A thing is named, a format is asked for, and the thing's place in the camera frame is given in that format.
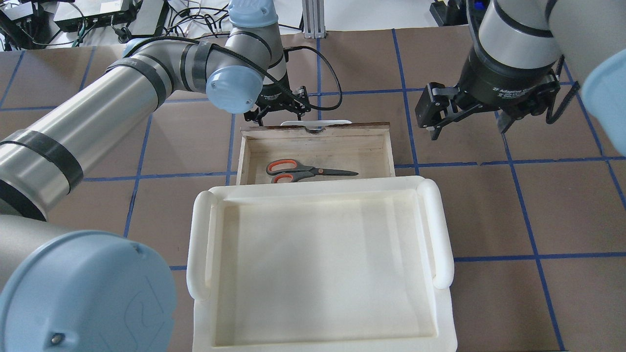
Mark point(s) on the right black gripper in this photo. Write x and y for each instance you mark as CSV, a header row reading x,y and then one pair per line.
x,y
503,80

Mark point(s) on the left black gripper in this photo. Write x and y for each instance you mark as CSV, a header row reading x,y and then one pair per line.
x,y
272,92

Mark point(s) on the grey orange scissors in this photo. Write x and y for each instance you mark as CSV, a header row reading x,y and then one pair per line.
x,y
294,171

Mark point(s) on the wooden drawer with white handle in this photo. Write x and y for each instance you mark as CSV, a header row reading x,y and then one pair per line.
x,y
364,148

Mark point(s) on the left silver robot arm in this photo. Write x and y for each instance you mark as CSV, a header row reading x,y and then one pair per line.
x,y
90,290

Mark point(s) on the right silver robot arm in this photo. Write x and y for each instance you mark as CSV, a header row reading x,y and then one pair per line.
x,y
532,57

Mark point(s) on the white plastic tray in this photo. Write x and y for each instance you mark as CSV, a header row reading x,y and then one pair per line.
x,y
362,265

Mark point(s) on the aluminium frame post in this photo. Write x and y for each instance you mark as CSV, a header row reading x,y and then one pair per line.
x,y
313,19

